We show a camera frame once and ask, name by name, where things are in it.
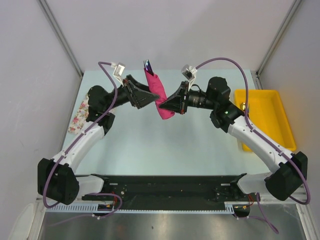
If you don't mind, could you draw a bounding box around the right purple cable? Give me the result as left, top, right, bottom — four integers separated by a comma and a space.
194, 57, 312, 235

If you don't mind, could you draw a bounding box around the gold iridescent spoon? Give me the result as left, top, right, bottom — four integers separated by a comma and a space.
239, 102, 246, 112

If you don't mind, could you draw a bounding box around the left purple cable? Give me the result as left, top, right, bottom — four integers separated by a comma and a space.
42, 61, 123, 227

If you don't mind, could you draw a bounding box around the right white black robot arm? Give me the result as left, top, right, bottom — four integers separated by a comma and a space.
159, 77, 308, 201

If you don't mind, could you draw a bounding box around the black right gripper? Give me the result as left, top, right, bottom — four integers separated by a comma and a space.
159, 81, 217, 116

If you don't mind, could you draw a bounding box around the purple cable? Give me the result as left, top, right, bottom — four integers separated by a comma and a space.
194, 57, 312, 235
42, 61, 123, 227

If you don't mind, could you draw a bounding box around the floral patterned tray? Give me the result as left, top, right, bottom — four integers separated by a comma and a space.
67, 93, 89, 135

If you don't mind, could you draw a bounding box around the yellow plastic bin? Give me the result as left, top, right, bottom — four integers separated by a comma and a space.
248, 89, 297, 152

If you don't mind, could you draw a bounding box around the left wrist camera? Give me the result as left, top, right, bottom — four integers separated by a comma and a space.
111, 62, 126, 85

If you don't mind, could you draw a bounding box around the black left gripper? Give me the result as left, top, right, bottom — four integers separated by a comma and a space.
104, 75, 160, 112

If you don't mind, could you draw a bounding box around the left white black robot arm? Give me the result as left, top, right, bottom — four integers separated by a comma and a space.
37, 72, 166, 208

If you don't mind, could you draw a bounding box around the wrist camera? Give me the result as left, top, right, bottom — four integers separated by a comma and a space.
111, 62, 126, 85
181, 64, 198, 90

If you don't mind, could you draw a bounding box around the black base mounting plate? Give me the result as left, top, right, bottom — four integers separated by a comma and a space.
93, 174, 257, 204

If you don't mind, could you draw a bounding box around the white slotted cable duct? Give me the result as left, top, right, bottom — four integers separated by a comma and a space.
46, 202, 235, 215

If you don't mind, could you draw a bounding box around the iridescent purple fork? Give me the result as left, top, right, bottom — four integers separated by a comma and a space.
143, 59, 154, 76

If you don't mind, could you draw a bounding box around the pink paper napkin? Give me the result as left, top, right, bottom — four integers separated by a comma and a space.
144, 68, 175, 120

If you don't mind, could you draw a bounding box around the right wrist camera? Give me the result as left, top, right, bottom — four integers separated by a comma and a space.
181, 64, 198, 90

